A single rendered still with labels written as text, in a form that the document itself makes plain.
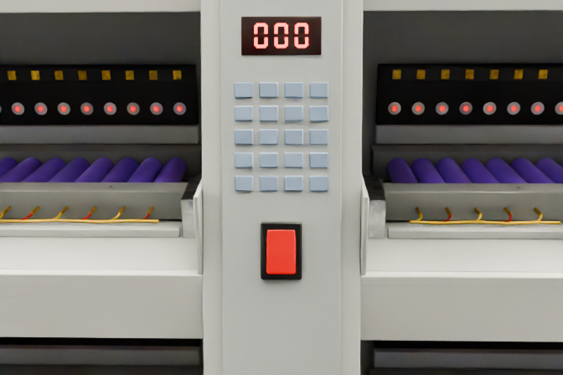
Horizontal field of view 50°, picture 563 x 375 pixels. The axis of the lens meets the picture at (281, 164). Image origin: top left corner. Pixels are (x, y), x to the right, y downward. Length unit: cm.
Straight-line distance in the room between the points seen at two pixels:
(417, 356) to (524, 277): 21
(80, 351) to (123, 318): 21
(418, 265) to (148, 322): 17
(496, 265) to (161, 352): 31
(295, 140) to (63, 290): 17
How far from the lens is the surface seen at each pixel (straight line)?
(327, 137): 35
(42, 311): 41
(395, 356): 57
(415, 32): 57
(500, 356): 59
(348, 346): 38
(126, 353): 59
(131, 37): 58
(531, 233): 44
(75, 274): 39
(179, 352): 57
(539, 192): 46
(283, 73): 35
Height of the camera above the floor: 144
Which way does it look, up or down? 3 degrees down
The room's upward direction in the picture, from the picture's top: straight up
